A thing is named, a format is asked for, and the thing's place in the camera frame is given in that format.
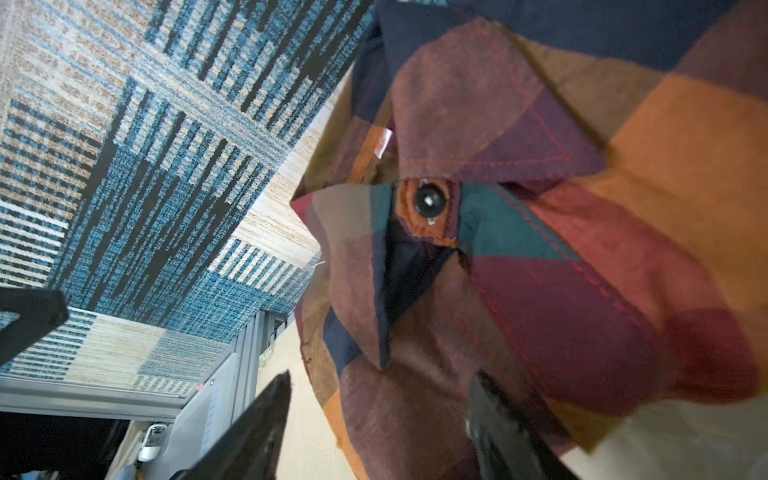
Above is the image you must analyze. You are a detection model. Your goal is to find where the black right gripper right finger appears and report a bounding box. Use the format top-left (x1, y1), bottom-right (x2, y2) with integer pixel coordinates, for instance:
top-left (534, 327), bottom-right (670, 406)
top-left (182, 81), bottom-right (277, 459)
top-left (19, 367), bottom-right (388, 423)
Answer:
top-left (466, 371), bottom-right (577, 480)

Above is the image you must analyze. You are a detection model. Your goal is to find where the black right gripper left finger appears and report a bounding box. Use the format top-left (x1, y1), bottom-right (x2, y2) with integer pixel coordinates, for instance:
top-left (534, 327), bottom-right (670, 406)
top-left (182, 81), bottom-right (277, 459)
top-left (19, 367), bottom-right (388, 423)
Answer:
top-left (173, 371), bottom-right (292, 480)

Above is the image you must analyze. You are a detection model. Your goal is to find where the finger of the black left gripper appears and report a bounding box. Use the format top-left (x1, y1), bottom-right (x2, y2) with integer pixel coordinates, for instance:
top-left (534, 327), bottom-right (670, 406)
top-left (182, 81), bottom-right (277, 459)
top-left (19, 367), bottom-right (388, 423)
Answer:
top-left (1, 287), bottom-right (69, 365)

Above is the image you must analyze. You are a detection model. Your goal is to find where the multicolour plaid long sleeve shirt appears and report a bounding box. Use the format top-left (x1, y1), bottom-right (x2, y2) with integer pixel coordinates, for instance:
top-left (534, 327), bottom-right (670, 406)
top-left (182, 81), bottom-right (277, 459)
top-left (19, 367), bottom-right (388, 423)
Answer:
top-left (291, 1), bottom-right (767, 479)

